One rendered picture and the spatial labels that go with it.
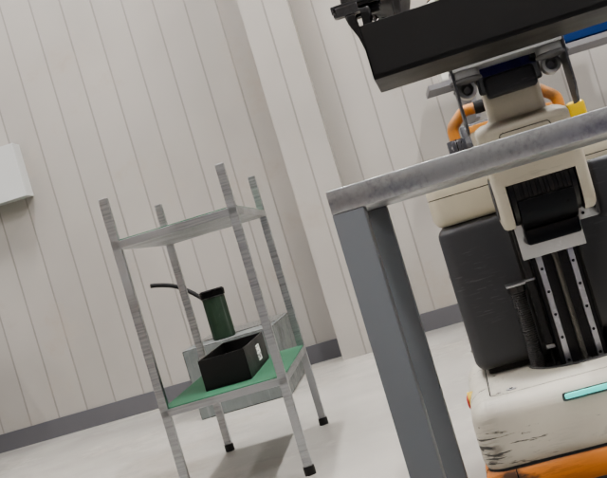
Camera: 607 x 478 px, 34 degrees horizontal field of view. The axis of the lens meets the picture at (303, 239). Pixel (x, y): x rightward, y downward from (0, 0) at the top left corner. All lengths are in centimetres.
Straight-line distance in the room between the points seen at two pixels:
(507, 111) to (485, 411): 71
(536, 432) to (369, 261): 124
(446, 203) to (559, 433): 67
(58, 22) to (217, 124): 127
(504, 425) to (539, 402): 10
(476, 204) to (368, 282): 146
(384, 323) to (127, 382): 569
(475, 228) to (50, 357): 471
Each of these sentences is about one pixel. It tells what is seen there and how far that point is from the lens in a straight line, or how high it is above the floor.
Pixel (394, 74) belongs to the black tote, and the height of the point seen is 102.
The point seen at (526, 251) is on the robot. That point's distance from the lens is 259.
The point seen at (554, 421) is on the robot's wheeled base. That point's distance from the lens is 240.
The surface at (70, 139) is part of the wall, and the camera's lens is 692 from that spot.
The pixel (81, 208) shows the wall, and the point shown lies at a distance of 687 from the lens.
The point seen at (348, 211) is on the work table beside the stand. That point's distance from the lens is 123.
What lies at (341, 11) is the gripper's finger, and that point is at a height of 118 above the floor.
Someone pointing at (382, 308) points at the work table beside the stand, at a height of 64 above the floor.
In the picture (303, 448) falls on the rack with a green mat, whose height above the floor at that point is 10.
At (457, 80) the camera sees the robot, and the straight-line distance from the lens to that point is 234.
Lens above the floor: 74
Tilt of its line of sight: 1 degrees up
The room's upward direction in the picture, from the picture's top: 16 degrees counter-clockwise
